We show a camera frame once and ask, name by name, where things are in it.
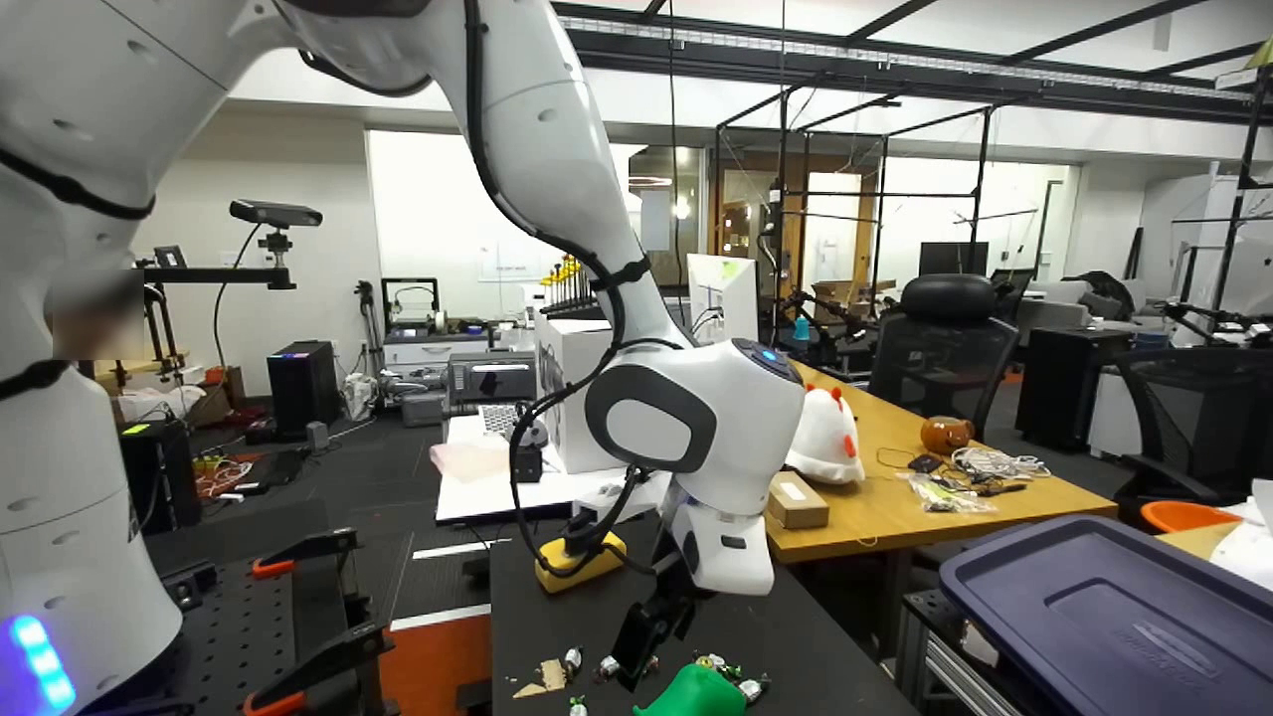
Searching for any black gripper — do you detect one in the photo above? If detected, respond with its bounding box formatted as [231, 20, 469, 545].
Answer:
[611, 558, 701, 688]

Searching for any green plush toy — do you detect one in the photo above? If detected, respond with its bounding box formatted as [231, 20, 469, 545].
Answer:
[638, 663, 764, 716]

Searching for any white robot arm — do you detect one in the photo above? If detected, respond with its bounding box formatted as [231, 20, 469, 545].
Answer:
[0, 0, 802, 716]

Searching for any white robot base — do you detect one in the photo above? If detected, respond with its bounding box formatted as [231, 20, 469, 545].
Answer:
[0, 368, 184, 716]

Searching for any orange bowl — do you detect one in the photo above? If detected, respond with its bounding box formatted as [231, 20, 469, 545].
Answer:
[1142, 498, 1234, 534]

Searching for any yellow sponge block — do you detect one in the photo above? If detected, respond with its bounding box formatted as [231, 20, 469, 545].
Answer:
[534, 534, 627, 596]

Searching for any small wooden box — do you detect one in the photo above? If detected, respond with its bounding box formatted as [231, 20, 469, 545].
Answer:
[768, 474, 827, 530]

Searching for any white hard hat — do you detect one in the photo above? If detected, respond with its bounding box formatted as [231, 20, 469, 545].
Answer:
[782, 388, 862, 484]

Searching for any white box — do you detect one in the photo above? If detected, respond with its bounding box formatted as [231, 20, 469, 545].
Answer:
[534, 317, 611, 474]

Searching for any wooden desk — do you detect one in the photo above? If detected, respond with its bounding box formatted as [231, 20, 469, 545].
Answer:
[768, 367, 1112, 564]

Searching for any computer monitor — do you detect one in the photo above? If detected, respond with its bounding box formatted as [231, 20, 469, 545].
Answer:
[687, 254, 760, 343]

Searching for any black office chair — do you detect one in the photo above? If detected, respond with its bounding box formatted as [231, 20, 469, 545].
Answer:
[866, 275, 1018, 435]

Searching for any blue storage bin lid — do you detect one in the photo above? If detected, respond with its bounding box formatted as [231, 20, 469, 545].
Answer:
[939, 517, 1273, 716]

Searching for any black depth camera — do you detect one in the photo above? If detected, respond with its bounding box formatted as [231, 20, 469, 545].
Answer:
[228, 197, 321, 230]

